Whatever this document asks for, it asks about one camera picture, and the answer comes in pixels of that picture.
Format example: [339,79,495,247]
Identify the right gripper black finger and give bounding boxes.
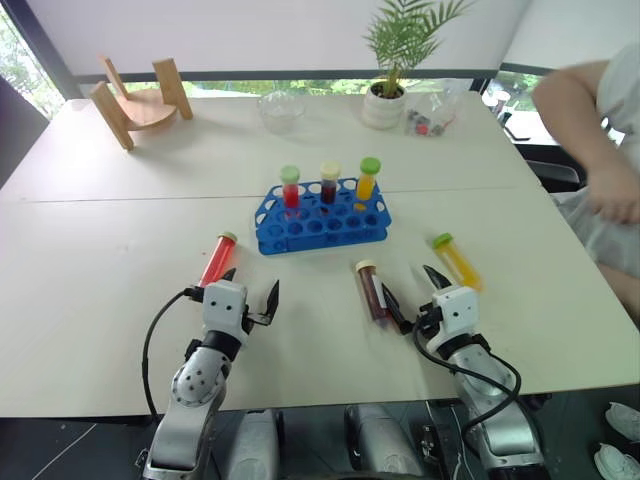
[422,264,454,291]
[380,281,414,336]

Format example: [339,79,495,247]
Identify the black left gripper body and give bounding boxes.
[241,302,274,336]

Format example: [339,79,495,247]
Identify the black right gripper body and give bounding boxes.
[412,303,445,338]

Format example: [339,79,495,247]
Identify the red liquid tube green cap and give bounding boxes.
[197,231,239,290]
[279,165,302,221]

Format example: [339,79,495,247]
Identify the orange liquid tube green cap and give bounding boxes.
[353,156,383,211]
[431,232,485,293]

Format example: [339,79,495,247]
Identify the dark red tube cream cap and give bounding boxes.
[319,160,342,206]
[354,258,393,330]

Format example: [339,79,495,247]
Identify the blue plastic test tube rack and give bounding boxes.
[254,180,394,258]

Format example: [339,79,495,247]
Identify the person's bare hand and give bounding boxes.
[589,166,640,226]

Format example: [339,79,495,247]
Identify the black office chair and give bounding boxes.
[523,158,587,194]

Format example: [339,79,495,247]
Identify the clear bag of small parts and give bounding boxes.
[403,78,467,138]

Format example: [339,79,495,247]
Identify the clear plastic bowl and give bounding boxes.
[256,91,307,134]

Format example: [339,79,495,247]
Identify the green palm in white pot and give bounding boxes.
[360,0,477,131]

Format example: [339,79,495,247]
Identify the person's bare leg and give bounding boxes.
[596,260,640,325]

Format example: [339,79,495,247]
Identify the wooden stand with round base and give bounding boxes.
[88,55,195,152]

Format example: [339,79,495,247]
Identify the white sneaker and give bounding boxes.
[593,441,640,480]
[605,401,640,442]

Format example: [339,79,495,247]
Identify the person in white shirt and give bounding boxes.
[549,42,640,281]

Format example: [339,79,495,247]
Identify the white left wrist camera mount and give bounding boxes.
[201,279,250,336]

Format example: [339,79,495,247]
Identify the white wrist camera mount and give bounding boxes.
[429,286,478,352]
[201,279,250,336]

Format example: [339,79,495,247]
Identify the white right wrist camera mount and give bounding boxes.
[429,286,478,352]

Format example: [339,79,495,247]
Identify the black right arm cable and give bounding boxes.
[411,319,525,437]

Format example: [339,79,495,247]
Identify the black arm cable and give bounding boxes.
[141,286,207,419]
[411,319,525,437]

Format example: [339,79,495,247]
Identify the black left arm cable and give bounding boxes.
[141,286,207,419]

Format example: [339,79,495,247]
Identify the black window frame bar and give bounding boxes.
[74,66,502,85]

